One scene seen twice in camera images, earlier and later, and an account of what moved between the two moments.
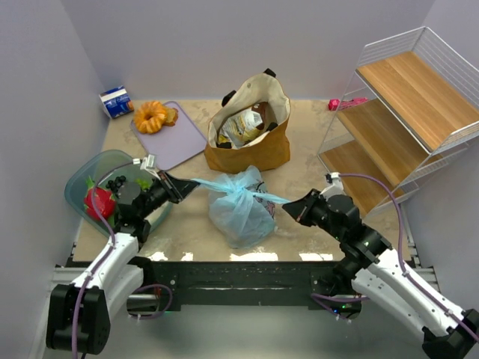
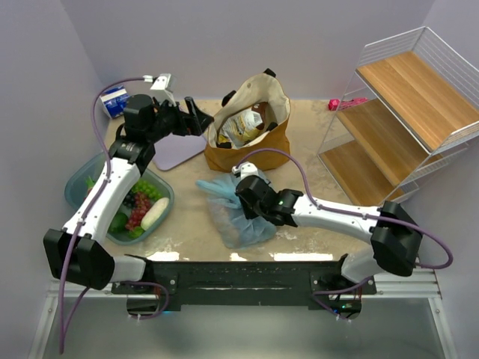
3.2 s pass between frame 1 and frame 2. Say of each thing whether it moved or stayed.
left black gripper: moved
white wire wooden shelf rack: stayed
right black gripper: moved
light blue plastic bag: stayed
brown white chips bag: stayed
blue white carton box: stayed
